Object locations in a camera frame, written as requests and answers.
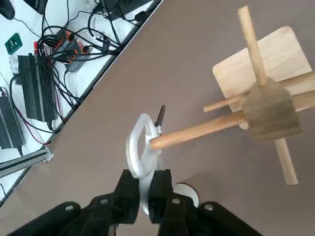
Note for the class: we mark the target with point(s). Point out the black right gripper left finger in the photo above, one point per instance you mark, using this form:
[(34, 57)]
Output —
[(103, 216)]

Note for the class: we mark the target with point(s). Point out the black power adapter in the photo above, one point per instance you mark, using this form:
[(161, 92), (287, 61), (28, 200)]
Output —
[(128, 7)]

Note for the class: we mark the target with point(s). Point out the aluminium frame rail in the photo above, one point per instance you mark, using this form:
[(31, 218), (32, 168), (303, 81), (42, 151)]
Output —
[(24, 159)]

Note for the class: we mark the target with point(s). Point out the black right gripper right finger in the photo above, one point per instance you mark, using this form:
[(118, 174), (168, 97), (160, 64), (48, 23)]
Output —
[(182, 218)]

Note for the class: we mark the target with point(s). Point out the wooden peg rack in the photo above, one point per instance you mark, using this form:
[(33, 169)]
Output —
[(270, 110)]

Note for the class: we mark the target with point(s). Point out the grey and orange hub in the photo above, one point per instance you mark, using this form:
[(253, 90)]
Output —
[(73, 52)]

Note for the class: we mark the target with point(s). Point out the black ribbed power supply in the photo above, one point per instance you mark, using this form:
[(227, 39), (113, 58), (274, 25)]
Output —
[(37, 88)]

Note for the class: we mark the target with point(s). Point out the grey ribbed power supply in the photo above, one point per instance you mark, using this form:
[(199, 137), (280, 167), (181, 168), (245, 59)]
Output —
[(9, 123)]

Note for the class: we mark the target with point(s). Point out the green circuit board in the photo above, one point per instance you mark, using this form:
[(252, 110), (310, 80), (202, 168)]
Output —
[(14, 43)]

